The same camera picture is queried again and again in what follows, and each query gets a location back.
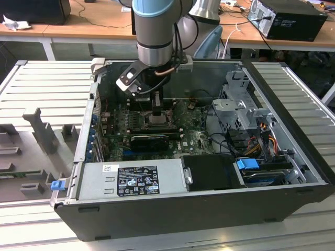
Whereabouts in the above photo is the pale blue teach pendant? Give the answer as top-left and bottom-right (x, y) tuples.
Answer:
(193, 25), (223, 59)

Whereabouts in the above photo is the black open PC case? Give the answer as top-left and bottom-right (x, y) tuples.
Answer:
(51, 59), (332, 243)

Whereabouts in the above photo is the metal socket cover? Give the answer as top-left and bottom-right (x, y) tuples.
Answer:
(171, 98), (187, 123)

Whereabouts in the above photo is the blue disk carrier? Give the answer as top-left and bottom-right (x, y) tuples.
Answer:
(235, 159), (260, 178)

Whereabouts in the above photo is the hard disk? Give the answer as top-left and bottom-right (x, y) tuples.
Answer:
(242, 169), (286, 187)

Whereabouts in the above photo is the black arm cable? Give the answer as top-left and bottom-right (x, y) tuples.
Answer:
(171, 22), (184, 65)

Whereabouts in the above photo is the black equipment box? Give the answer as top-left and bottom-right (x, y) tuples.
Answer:
(0, 0), (72, 26)

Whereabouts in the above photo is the grey power supply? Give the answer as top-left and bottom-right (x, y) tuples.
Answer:
(75, 158), (188, 202)

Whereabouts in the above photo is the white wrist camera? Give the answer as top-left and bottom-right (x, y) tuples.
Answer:
(116, 61), (142, 98)

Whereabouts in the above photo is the wooden desk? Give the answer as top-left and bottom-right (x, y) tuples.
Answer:
(219, 0), (335, 50)
(0, 0), (220, 61)

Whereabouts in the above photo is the grey case latch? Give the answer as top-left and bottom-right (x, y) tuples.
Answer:
(91, 58), (107, 76)

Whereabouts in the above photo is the CPU socket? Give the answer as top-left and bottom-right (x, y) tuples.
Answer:
(141, 109), (175, 130)

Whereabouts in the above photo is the crumpled white paper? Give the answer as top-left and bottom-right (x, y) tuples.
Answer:
(2, 14), (32, 31)

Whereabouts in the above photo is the metal drive cage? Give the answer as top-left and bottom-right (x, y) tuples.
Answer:
(211, 69), (277, 136)

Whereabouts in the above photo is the black graphics card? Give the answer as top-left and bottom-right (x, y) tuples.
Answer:
(130, 134), (170, 152)

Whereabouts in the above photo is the black RAM slot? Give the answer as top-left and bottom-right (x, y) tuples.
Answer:
(128, 107), (174, 112)
(128, 104), (175, 109)
(127, 101), (175, 106)
(127, 98), (175, 102)
(128, 124), (178, 132)

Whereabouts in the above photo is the black computer tower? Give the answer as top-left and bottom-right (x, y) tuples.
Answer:
(248, 0), (329, 42)

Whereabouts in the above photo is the green RAM stick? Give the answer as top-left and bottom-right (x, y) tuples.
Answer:
(0, 170), (42, 179)

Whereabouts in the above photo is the green motherboard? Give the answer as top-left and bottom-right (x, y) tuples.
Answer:
(98, 98), (219, 163)

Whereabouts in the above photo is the orange yellow wire bundle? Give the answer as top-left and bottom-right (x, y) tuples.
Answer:
(245, 135), (278, 157)

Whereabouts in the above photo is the grey parts rack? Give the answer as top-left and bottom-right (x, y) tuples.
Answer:
(0, 107), (79, 203)

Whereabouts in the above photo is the black plastic shroud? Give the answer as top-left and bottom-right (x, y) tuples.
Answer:
(180, 154), (248, 191)

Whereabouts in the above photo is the white cable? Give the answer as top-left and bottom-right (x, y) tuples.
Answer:
(216, 22), (243, 59)

